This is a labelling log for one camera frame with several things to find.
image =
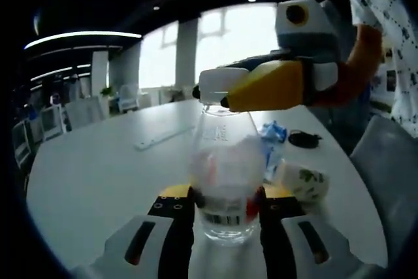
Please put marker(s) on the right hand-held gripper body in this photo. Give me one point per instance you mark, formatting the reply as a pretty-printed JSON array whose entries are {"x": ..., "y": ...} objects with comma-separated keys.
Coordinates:
[{"x": 310, "y": 37}]

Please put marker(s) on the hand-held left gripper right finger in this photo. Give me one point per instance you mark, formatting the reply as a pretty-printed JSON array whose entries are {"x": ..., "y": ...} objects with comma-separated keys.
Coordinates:
[{"x": 281, "y": 220}]

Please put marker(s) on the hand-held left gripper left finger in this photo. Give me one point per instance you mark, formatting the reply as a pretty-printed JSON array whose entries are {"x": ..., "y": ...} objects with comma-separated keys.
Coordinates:
[{"x": 176, "y": 220}]

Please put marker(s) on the white floral tissue roll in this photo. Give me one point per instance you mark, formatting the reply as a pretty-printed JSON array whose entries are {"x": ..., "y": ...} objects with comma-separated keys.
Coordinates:
[{"x": 303, "y": 181}]

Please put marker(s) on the blue snack packet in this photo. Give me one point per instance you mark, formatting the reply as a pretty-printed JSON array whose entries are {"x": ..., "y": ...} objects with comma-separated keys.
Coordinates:
[{"x": 272, "y": 161}]

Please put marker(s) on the clear plastic bottle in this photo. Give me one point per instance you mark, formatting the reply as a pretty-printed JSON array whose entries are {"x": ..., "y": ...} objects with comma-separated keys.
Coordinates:
[{"x": 225, "y": 161}]

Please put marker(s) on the white table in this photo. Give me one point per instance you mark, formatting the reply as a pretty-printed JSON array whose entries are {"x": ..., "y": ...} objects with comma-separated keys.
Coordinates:
[{"x": 114, "y": 177}]

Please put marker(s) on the white table power strip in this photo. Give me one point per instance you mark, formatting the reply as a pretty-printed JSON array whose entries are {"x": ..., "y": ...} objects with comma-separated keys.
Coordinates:
[{"x": 163, "y": 138}]

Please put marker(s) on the large window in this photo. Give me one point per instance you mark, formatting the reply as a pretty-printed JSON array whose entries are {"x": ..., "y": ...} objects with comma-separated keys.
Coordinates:
[{"x": 156, "y": 63}]

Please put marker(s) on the white office chair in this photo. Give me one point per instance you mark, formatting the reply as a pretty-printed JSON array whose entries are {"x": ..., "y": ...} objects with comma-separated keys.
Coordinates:
[
  {"x": 52, "y": 122},
  {"x": 129, "y": 97}
]

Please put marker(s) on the green potted plant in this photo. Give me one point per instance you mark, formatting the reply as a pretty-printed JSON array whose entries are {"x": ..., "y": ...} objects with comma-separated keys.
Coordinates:
[{"x": 107, "y": 91}]

